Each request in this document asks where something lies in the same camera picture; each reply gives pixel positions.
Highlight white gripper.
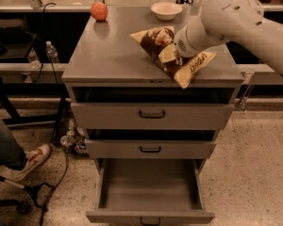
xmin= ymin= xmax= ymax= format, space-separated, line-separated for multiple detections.
xmin=158 ymin=17 xmax=222 ymax=66

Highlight brown chip bag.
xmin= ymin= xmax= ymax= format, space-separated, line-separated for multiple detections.
xmin=130 ymin=26 xmax=216 ymax=89

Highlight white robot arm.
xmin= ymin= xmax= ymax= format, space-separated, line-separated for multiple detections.
xmin=160 ymin=0 xmax=283 ymax=77

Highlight grey metal drawer cabinet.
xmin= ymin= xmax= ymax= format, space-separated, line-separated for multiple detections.
xmin=61 ymin=5 xmax=245 ymax=226

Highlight top grey drawer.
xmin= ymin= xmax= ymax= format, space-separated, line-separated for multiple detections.
xmin=71 ymin=103 xmax=234 ymax=130

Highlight grey drawer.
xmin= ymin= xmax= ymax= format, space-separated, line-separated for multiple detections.
xmin=85 ymin=140 xmax=216 ymax=159
xmin=71 ymin=103 xmax=234 ymax=130
xmin=86 ymin=159 xmax=215 ymax=226

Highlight middle grey drawer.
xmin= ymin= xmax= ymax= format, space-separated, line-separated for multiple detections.
xmin=85 ymin=140 xmax=216 ymax=159

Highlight bottom grey drawer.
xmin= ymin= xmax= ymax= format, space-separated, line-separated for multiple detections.
xmin=86 ymin=159 xmax=215 ymax=226

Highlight white bowl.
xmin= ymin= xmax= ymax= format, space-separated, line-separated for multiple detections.
xmin=151 ymin=2 xmax=182 ymax=21

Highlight orange round fruit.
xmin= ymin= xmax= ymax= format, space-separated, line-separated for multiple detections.
xmin=91 ymin=2 xmax=108 ymax=22

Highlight clear plastic water bottle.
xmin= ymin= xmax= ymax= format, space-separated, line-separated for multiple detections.
xmin=45 ymin=40 xmax=59 ymax=64

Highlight white red sneaker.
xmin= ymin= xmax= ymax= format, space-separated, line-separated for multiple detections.
xmin=0 ymin=144 xmax=51 ymax=182

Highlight blue jeans leg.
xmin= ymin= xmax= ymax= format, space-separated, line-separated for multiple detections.
xmin=0 ymin=118 xmax=27 ymax=170

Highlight black office chair base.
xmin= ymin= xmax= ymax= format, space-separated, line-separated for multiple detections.
xmin=0 ymin=175 xmax=55 ymax=214

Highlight black floor cable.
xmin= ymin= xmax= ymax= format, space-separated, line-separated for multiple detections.
xmin=37 ymin=146 xmax=70 ymax=226

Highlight black table frame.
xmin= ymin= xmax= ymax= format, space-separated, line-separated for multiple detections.
xmin=0 ymin=31 xmax=70 ymax=144

